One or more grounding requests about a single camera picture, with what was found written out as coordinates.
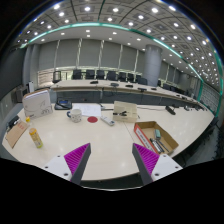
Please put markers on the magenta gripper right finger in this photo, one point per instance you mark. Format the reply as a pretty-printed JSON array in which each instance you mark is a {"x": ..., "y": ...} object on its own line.
[{"x": 152, "y": 166}]

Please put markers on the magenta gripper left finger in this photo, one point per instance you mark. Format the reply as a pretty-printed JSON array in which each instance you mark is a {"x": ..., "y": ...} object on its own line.
[{"x": 70, "y": 166}]

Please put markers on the open cardboard tray box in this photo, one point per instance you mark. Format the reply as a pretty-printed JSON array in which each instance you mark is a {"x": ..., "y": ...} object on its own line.
[{"x": 154, "y": 137}]

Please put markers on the black pen in tray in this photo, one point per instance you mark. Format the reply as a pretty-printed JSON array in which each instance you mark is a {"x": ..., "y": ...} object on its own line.
[{"x": 159, "y": 142}]

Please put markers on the teal item in tray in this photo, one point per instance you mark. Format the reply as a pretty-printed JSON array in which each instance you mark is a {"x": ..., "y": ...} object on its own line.
[{"x": 157, "y": 134}]

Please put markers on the red round coaster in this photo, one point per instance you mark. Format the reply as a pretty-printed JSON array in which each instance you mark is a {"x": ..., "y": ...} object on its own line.
[{"x": 92, "y": 119}]

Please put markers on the white patterned mug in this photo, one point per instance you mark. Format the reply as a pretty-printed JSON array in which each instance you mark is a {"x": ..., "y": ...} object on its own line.
[{"x": 75, "y": 115}]

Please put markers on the yellow plastic bottle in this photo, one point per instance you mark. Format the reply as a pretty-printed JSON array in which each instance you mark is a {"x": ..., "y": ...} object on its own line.
[{"x": 34, "y": 133}]

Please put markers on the beige cardboard box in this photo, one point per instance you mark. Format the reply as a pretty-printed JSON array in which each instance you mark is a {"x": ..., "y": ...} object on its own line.
[{"x": 126, "y": 112}]

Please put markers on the white paper sheet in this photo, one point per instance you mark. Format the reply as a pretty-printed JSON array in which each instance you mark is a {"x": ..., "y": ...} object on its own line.
[{"x": 88, "y": 109}]

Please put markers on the black desk phone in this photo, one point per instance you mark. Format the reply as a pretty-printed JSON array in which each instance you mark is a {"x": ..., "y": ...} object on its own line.
[{"x": 63, "y": 105}]

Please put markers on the brown cardboard envelope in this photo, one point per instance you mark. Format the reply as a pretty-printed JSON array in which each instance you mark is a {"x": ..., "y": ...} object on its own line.
[{"x": 15, "y": 133}]

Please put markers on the long conference desk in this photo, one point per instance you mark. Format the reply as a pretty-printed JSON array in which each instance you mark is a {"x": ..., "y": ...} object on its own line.
[{"x": 120, "y": 88}]

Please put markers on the black office chair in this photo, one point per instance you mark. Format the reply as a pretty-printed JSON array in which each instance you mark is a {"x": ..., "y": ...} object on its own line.
[
  {"x": 100, "y": 74},
  {"x": 112, "y": 76},
  {"x": 90, "y": 74},
  {"x": 77, "y": 74}
]

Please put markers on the grey round column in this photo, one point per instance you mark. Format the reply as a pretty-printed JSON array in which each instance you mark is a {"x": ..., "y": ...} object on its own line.
[{"x": 152, "y": 64}]

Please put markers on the white box with handle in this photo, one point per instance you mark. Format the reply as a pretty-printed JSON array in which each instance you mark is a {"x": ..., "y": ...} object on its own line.
[{"x": 37, "y": 104}]

